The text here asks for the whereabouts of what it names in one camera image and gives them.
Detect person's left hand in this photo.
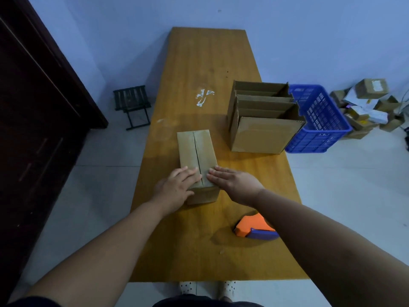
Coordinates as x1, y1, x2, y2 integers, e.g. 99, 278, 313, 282
150, 166, 203, 218

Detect person's white dotted left shoe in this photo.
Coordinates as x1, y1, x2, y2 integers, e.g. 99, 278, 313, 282
178, 281, 198, 296

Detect black folding stool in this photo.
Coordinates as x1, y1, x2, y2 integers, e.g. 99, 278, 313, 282
113, 85, 152, 131

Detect person's white dotted shoe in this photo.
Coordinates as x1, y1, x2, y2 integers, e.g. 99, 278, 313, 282
178, 281, 198, 296
219, 281, 237, 301

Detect person's right hand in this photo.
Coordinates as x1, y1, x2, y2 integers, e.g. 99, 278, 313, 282
206, 166, 266, 208

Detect dark wooden door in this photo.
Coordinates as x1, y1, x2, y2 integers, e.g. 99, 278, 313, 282
0, 0, 109, 305

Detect person's left forearm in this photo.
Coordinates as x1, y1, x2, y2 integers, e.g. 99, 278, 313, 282
8, 201, 167, 307

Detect open cardboard box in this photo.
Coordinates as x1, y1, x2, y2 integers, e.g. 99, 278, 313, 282
229, 95, 307, 154
226, 80, 294, 131

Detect person's right forearm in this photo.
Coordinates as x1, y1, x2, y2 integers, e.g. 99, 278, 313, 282
252, 188, 409, 307

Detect person's white dotted right shoe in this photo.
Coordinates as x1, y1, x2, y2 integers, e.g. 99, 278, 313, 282
219, 281, 237, 301

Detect blue plastic basket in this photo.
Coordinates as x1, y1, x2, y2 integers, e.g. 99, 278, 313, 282
284, 84, 353, 154

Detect pile of cardboard parcels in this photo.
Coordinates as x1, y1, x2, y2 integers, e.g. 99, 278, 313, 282
329, 78, 406, 140

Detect narrow cardboard box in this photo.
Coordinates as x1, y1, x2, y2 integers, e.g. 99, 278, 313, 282
177, 130, 220, 206

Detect person's dark shorts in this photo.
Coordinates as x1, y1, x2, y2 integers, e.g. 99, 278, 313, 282
153, 294, 264, 307

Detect orange and blue tape dispenser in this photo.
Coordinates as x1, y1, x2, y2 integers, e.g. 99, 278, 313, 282
233, 213, 280, 241

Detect person's dark shirt sleeve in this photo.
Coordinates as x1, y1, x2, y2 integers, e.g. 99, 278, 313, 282
6, 296, 62, 307

